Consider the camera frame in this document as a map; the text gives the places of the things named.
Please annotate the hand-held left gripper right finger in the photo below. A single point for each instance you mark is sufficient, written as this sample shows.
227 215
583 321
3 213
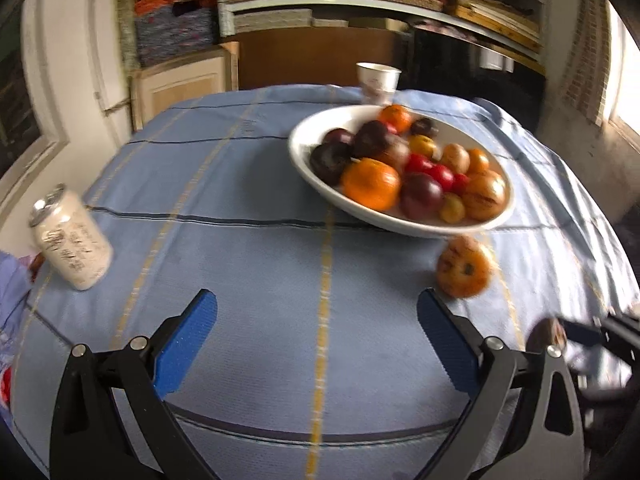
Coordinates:
447 345

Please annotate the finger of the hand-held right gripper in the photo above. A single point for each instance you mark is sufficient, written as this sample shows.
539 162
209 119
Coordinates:
585 332
610 394

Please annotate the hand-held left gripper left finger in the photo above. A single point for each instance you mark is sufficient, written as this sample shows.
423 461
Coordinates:
185 345

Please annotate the brown wrinkled fruit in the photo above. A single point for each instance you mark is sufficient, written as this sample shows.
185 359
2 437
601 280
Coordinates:
544 334

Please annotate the tan-orange marked fruit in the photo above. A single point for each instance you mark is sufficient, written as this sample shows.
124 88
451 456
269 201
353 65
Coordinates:
465 267

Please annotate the large dark plum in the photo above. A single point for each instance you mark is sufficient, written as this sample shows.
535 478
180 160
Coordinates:
421 196

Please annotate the large tan striped fruit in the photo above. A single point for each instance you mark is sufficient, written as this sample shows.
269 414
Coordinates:
482 196

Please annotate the red cherry tomato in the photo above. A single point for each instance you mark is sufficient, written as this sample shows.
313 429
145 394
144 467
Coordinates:
460 183
442 177
417 162

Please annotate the large orange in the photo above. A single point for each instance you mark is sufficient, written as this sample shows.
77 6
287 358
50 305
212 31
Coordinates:
372 185

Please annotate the orange-yellow round fruit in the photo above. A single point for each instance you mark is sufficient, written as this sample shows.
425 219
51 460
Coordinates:
478 160

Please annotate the tan speckled fruit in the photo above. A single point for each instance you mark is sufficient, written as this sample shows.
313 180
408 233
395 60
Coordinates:
455 157

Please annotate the tan brownish fruit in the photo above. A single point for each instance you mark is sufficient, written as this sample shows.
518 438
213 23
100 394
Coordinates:
396 153

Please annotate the yellow-orange round fruit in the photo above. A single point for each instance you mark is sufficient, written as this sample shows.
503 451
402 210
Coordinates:
422 145

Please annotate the dark wrinkled passion fruit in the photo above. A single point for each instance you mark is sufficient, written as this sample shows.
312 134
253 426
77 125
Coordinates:
424 127

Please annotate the dark purple fruit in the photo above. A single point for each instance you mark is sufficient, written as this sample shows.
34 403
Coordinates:
370 137
329 161

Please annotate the medium orange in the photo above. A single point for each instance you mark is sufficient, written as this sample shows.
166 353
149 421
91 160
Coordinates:
395 117

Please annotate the dark red plum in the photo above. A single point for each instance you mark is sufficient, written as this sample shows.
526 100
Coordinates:
337 136

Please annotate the white plate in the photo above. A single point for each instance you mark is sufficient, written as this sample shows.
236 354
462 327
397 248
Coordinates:
320 125

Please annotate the blue plaid tablecloth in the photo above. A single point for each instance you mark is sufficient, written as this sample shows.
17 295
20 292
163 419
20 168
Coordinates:
225 260

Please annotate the white drink can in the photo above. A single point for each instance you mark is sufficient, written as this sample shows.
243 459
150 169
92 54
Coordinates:
75 245

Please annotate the blue printed cloth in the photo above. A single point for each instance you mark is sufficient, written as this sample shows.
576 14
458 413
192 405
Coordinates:
10 285

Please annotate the bright window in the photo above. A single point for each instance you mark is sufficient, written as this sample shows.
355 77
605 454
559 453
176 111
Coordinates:
627 85

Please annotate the light wooden framed panel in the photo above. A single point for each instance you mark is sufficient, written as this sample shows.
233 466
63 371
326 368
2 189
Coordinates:
175 85

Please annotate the black panel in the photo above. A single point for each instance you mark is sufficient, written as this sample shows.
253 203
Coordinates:
450 75

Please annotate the white paper cup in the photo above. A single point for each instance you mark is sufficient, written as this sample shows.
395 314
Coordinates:
377 82

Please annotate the white lace curtain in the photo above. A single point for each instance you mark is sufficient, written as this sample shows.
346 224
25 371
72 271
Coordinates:
585 60

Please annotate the white-framed dark window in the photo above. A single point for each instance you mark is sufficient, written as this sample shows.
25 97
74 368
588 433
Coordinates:
15 110

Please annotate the stack of blue patterned boxes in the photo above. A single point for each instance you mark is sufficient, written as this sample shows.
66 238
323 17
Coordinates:
170 35

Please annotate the brown wooden board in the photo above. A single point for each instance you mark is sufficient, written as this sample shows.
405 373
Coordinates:
310 57

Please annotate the mottled grey plank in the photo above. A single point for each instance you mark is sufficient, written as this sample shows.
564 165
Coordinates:
125 30

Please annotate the white metal shelf rack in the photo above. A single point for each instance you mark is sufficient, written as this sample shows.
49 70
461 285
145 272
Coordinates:
300 4

